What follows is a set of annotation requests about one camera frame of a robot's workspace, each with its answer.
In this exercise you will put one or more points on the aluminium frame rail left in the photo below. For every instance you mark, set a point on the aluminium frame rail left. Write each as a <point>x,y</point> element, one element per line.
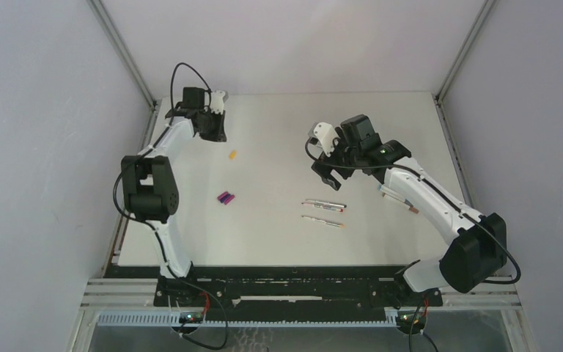
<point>132,244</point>

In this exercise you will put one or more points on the white blue capped marker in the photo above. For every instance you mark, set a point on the white blue capped marker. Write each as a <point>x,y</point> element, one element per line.
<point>386,190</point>

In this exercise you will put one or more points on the right controller board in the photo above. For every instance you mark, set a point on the right controller board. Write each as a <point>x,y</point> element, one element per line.
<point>409,319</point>

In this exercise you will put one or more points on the left controller board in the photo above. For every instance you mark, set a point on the left controller board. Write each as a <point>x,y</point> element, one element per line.
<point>191,318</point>

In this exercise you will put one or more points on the white yellow marker pen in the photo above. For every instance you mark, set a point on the white yellow marker pen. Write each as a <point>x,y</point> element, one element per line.
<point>323,221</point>

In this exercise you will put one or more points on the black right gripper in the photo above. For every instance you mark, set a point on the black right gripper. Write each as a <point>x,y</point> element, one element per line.
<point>325,171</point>

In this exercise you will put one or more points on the controller board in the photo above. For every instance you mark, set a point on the controller board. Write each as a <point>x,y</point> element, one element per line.
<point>191,318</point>
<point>409,319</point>

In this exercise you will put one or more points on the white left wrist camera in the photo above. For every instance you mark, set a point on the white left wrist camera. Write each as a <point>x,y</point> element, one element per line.
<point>217,100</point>

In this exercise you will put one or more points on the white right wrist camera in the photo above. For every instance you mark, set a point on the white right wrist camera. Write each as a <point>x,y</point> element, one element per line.
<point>326,136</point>

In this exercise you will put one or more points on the magenta pen cap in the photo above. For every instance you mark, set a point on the magenta pen cap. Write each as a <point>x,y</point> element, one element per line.
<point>232,196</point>
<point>222,195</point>

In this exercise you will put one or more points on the white red marker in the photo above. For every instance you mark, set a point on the white red marker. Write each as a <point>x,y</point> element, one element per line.
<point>323,206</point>

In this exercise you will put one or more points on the aluminium frame rail right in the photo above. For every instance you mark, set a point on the aluminium frame rail right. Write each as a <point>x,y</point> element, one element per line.
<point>439,99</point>

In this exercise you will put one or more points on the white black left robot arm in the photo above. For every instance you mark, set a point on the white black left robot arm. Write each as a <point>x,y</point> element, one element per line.
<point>149,188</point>

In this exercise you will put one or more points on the white cable duct strip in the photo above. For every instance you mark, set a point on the white cable duct strip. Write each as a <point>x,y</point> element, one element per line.
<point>386,318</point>

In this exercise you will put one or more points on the aluminium frame rail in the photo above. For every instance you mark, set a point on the aluminium frame rail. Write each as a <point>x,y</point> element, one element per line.
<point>132,244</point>
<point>439,99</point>

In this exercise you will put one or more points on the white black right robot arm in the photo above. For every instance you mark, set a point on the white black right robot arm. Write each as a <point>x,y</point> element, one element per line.
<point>476,243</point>

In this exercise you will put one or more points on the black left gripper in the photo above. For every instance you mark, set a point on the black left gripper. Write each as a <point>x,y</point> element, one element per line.
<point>218,135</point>

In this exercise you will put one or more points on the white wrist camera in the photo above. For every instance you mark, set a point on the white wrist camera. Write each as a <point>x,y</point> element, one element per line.
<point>217,100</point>
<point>326,136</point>

